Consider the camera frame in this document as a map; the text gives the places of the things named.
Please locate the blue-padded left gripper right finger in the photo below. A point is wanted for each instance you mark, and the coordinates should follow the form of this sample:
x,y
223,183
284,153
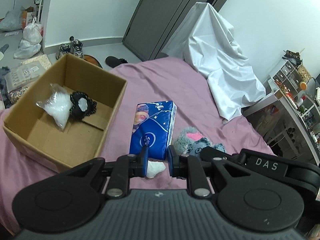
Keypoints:
x,y
190,168

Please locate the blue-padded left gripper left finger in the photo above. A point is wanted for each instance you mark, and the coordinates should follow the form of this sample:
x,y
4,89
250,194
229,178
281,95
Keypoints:
x,y
123,169

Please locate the grey fluffy plush slipper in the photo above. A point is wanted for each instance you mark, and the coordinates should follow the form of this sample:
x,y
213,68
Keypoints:
x,y
191,141

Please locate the white soft ball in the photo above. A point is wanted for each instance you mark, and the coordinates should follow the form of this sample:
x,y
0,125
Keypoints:
x,y
154,168

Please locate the blue tissue pack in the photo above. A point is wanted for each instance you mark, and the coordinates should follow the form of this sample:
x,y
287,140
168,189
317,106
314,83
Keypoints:
x,y
153,127

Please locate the black lace white pouch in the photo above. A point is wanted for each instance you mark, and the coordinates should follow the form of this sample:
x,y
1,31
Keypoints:
x,y
82,105

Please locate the clear bag white filling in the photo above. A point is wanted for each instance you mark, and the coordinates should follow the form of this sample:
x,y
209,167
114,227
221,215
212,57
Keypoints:
x,y
57,105

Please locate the brown cardboard box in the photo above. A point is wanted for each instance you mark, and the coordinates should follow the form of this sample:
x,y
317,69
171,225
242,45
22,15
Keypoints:
x,y
35,134

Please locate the white keyboard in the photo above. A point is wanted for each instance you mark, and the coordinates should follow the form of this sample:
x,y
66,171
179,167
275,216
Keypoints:
x,y
317,95

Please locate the pink bed sheet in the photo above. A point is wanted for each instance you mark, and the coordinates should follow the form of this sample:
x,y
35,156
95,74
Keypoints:
x,y
167,79

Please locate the white drawer organizer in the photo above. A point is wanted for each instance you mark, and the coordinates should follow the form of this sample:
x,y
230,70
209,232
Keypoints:
x,y
288,76

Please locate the black slipper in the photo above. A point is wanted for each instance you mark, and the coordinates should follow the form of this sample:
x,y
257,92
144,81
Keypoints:
x,y
113,62

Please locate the green cartoon floor mat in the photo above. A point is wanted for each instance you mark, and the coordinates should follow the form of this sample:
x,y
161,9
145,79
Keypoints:
x,y
92,60

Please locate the grey sneaker right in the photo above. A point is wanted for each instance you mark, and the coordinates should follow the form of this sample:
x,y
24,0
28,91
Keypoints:
x,y
76,48

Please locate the grey sneaker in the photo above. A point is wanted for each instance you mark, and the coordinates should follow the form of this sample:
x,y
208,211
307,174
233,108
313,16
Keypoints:
x,y
63,50
76,48

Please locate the white draped cloth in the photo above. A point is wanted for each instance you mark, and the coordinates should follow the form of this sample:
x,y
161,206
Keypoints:
x,y
205,41

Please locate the grey sneaker left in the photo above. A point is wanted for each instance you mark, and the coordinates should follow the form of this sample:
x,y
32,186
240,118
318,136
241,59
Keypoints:
x,y
63,50

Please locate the packaged bedding bundle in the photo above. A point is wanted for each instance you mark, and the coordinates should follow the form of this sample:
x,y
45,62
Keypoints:
x,y
20,78

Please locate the white plastic bag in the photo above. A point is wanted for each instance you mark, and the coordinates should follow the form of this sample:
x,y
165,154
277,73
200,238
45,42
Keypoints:
x,y
30,43

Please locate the grey door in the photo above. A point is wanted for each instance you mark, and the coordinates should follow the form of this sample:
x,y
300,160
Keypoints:
x,y
154,22

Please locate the orange cardboard box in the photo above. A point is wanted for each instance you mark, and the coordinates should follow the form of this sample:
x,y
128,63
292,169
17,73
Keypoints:
x,y
27,16

